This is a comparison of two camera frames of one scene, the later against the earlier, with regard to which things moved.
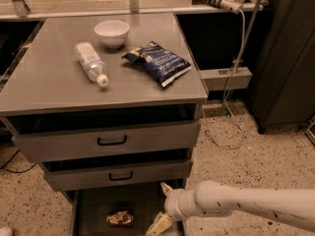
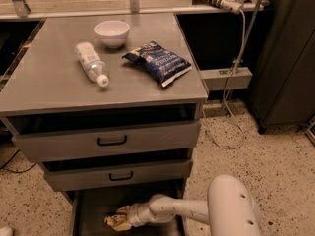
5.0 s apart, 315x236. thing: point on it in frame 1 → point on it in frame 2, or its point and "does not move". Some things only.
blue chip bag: (163, 65) does not move
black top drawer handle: (119, 143) does not move
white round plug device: (230, 4) does not move
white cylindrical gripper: (173, 205) → (137, 215)
